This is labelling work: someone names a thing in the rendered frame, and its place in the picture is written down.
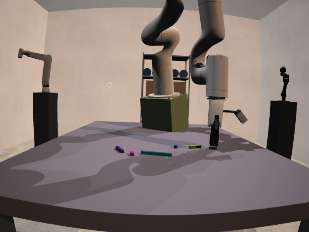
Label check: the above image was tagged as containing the purple rod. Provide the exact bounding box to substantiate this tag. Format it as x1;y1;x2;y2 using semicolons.
116;146;124;153

